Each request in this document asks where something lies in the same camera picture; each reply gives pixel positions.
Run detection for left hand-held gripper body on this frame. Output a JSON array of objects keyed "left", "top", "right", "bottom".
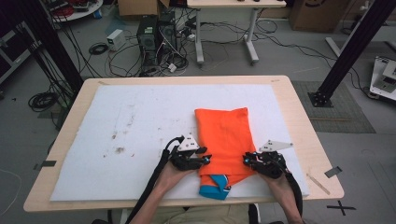
[{"left": 169, "top": 133, "right": 201, "bottom": 172}]

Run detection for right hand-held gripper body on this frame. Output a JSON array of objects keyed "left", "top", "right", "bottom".
[{"left": 256, "top": 139, "right": 294, "bottom": 180}]

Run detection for orange polo shirt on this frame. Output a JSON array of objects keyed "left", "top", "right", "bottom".
[{"left": 194, "top": 106, "right": 258, "bottom": 201}]

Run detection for person's right hand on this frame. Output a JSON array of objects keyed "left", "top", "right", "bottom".
[{"left": 260, "top": 172, "right": 295, "bottom": 203}]

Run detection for person's left hand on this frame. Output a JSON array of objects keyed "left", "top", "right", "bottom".
[{"left": 155, "top": 161, "right": 196, "bottom": 195}]

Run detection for thin wooden stick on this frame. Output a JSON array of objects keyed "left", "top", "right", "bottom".
[{"left": 306, "top": 173, "right": 331, "bottom": 196}]

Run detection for person's beige pants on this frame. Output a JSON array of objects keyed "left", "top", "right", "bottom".
[{"left": 148, "top": 203, "right": 250, "bottom": 224}]

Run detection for grey tape piece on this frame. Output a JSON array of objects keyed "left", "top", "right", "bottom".
[
  {"left": 324, "top": 166, "right": 344, "bottom": 179},
  {"left": 33, "top": 160, "right": 58, "bottom": 172}
]

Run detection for white foam mat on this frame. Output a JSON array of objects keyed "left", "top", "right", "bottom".
[{"left": 49, "top": 83, "right": 311, "bottom": 203}]

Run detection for black tape cross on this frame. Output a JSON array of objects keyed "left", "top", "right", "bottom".
[{"left": 326, "top": 200, "right": 358, "bottom": 217}]

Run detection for grey floor mat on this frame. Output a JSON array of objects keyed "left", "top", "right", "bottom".
[{"left": 290, "top": 80, "right": 376, "bottom": 134}]

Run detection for black computer tower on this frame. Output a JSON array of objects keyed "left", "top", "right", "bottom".
[
  {"left": 158, "top": 21, "right": 178, "bottom": 61},
  {"left": 135, "top": 15, "right": 160, "bottom": 69}
]

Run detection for small white box device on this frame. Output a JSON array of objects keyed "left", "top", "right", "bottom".
[{"left": 106, "top": 28, "right": 126, "bottom": 51}]

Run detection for white machine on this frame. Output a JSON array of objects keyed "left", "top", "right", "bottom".
[{"left": 368, "top": 55, "right": 396, "bottom": 102}]

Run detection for black metal stand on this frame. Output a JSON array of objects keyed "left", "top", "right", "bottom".
[
  {"left": 29, "top": 0, "right": 84, "bottom": 94},
  {"left": 307, "top": 0, "right": 396, "bottom": 108}
]

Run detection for white desk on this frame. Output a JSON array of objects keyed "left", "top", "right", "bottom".
[{"left": 186, "top": 0, "right": 288, "bottom": 66}]

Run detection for cardboard box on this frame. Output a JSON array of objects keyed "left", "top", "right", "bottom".
[
  {"left": 117, "top": 0, "right": 171, "bottom": 17},
  {"left": 289, "top": 0, "right": 352, "bottom": 34}
]

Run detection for round white table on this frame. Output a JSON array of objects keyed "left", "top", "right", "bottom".
[{"left": 43, "top": 0, "right": 105, "bottom": 23}]

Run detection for grey metal rack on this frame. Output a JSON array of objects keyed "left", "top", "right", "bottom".
[{"left": 0, "top": 21, "right": 41, "bottom": 85}]

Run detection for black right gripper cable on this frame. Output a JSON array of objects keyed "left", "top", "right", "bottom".
[{"left": 281, "top": 171, "right": 304, "bottom": 217}]

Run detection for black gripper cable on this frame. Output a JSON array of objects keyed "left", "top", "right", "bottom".
[
  {"left": 281, "top": 171, "right": 304, "bottom": 217},
  {"left": 124, "top": 135, "right": 185, "bottom": 224}
]

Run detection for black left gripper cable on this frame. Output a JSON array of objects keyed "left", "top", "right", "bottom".
[{"left": 124, "top": 135, "right": 185, "bottom": 224}]

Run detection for small black cable coil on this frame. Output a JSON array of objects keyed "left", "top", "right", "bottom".
[{"left": 88, "top": 42, "right": 109, "bottom": 56}]

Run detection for large black cable coil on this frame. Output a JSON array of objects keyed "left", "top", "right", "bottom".
[{"left": 27, "top": 91, "right": 60, "bottom": 113}]

